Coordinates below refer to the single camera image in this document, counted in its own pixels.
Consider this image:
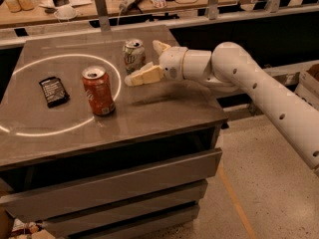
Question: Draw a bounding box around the wooden workbench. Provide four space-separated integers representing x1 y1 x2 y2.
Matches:
0 0 238 30

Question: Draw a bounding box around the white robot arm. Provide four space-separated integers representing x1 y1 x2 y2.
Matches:
125 40 319 172

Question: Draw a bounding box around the red soda can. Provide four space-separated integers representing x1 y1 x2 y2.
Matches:
82 66 115 116

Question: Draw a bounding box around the left glass jar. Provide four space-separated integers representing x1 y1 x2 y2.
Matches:
4 0 21 13

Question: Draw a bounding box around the black snack packet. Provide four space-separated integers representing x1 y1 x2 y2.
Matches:
39 77 70 109

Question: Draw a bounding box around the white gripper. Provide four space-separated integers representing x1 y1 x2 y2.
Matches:
125 40 187 87

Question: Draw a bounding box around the white cup on saucer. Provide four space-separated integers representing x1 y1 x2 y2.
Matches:
54 5 77 20

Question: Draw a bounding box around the silver 7up can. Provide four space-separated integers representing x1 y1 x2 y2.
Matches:
123 39 146 75

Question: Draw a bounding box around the metal railing frame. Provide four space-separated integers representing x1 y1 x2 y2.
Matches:
0 0 319 47

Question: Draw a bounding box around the grey power strip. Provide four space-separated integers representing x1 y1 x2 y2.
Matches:
119 0 142 14

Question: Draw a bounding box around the grey drawer cabinet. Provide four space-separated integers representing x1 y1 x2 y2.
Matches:
0 26 226 239

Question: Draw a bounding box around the white cardboard box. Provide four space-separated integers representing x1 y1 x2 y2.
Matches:
295 64 319 111

